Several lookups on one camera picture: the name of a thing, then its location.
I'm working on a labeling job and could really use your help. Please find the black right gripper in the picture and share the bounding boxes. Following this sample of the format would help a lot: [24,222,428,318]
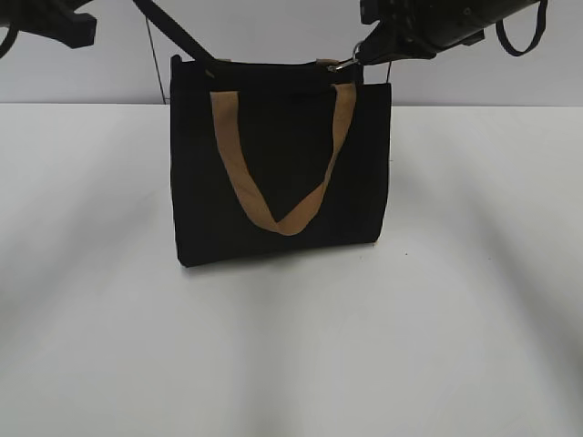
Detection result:
[354,0,486,66]

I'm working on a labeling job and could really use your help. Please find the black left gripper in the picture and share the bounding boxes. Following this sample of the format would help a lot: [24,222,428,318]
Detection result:
[26,1,97,49]

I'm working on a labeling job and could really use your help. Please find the black tote bag tan handles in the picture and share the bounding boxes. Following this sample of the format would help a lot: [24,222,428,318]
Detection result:
[170,56,392,267]

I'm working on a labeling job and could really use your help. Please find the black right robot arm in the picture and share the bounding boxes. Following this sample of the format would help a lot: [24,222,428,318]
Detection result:
[353,0,548,66]

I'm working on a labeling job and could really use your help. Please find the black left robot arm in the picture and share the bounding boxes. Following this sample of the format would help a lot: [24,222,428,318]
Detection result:
[1,0,97,49]

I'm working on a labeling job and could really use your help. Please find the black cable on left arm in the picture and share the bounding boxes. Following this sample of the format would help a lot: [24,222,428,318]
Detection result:
[0,22,22,60]

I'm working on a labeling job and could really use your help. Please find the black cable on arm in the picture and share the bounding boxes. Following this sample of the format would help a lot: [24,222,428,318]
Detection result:
[0,22,22,60]
[495,0,550,58]

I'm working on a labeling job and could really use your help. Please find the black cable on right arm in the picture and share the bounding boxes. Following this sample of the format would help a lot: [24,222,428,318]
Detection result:
[495,0,550,58]

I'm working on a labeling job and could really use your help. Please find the left thin black wall cable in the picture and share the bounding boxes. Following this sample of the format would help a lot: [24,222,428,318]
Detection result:
[145,17,167,105]

